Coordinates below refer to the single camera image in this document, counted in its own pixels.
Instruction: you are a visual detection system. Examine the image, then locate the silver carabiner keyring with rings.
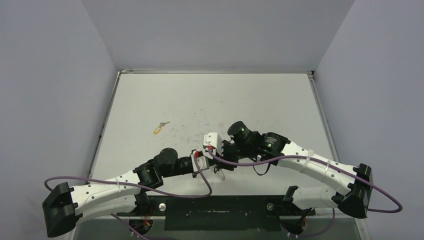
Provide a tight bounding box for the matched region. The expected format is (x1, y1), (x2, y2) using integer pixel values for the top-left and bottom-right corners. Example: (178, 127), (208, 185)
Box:
(212, 166), (226, 181)

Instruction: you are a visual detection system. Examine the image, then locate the silver key with ring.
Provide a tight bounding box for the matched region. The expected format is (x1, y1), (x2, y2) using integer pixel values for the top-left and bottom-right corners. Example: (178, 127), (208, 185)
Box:
(159, 121), (170, 128)

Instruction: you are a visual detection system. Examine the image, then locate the yellow key tag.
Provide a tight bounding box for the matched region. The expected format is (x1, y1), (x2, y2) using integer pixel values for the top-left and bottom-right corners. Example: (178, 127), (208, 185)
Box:
(153, 126), (163, 135)

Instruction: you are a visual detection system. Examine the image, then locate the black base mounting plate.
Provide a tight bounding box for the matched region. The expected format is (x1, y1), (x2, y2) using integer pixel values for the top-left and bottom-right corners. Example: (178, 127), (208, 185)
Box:
(118, 195), (316, 232)

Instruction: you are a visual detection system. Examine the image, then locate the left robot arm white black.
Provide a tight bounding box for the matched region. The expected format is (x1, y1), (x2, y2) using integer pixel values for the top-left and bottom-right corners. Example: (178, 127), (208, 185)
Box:
(42, 148), (210, 238)

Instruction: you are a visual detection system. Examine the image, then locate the aluminium front rail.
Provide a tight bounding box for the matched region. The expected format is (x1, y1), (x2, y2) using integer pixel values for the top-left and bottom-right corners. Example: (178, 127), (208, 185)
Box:
(68, 195), (368, 220)

